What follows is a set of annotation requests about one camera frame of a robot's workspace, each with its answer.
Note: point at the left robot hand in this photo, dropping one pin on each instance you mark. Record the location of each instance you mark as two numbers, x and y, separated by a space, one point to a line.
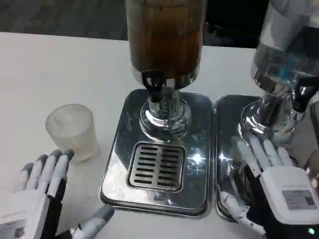
37 196

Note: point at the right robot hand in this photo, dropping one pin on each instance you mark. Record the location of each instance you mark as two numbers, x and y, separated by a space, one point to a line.
281 189

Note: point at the clear ribbed glass cup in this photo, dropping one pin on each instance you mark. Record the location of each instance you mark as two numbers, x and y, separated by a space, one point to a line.
72 132

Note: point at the black tap on water dispenser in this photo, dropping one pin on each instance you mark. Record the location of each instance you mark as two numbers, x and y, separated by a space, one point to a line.
302 93

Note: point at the clear water drink dispenser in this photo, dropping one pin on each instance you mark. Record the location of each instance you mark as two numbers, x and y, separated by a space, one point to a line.
279 69

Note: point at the steel drip tray with grid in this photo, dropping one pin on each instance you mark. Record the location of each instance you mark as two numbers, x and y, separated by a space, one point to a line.
159 154

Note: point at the black tap on tea dispenser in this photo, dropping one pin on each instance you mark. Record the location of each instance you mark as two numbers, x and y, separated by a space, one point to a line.
153 83

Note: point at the brown tea drink dispenser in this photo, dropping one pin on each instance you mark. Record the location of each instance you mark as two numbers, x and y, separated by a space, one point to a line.
165 62

